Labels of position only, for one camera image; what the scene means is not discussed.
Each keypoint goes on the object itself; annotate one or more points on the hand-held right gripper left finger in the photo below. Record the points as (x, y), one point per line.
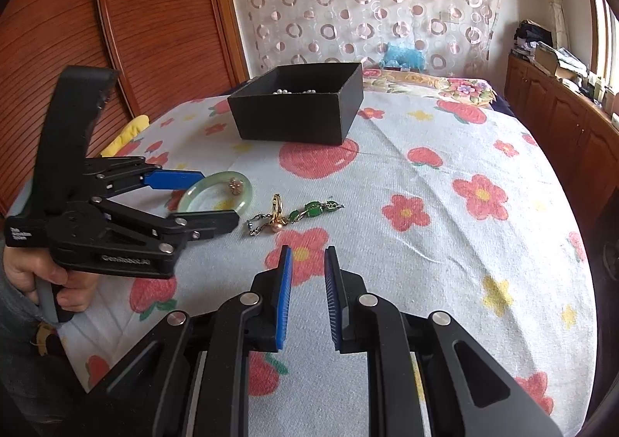
(283, 301)

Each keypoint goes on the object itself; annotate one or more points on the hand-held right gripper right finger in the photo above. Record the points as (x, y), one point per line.
(332, 306)

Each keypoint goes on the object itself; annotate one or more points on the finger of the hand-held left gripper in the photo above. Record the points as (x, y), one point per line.
(213, 222)
(176, 180)

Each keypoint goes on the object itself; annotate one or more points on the pale green jade bangle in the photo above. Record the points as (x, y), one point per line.
(190, 194)

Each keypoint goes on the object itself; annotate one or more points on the black cardboard box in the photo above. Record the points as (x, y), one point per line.
(290, 118)

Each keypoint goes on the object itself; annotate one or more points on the person's left hand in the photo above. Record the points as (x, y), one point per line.
(29, 268)

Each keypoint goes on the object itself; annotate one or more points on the yellow plush toy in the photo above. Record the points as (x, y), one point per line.
(128, 130)

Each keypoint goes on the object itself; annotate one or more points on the brown wooden wardrobe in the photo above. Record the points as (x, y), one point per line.
(159, 21)

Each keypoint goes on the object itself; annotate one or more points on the floral blanket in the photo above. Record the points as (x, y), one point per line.
(435, 84)

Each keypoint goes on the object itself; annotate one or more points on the blue plastic bag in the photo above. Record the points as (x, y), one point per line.
(404, 57)

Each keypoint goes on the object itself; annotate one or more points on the dark blue bed sheet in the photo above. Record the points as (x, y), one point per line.
(500, 106)

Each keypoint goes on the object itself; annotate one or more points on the brown wooden cabinet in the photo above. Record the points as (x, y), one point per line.
(556, 113)

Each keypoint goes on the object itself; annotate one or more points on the dark clothes pile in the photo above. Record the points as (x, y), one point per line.
(529, 38)

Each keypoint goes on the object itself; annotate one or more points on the wooden framed window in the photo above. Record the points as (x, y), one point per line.
(602, 31)

